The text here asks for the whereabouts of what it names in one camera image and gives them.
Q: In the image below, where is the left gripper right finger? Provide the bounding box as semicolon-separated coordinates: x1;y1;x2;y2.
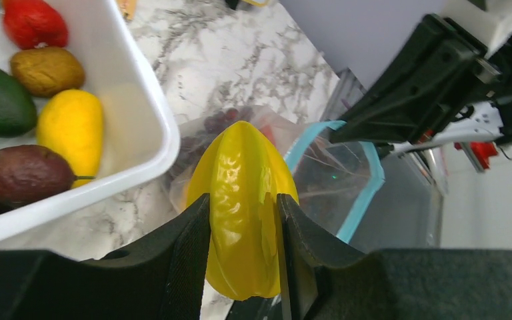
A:
276;194;512;319

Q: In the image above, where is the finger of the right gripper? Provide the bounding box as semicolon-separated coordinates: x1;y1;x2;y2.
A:
330;14;499;143

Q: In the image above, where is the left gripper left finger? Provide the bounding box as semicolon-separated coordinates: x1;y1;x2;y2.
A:
0;194;210;319

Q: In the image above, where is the clear zip top bag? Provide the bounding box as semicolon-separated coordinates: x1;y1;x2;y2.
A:
162;107;385;268

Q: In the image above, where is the green yellow pepper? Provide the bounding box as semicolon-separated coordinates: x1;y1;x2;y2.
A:
186;121;298;301

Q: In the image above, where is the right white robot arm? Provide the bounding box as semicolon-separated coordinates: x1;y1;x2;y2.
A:
329;14;512;155

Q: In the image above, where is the white plastic bin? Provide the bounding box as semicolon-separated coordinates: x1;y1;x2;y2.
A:
0;1;180;241

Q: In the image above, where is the dark purple passion fruit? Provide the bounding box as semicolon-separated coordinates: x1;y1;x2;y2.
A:
0;145;95;214

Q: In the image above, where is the yellow lemon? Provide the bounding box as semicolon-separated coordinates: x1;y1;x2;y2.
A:
35;89;103;188

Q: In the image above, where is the small orange fruit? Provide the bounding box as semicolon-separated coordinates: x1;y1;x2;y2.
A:
9;47;86;98

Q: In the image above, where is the red strawberry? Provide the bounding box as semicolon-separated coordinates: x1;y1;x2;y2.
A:
2;0;69;50

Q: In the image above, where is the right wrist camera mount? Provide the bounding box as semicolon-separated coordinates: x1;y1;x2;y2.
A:
439;0;512;59

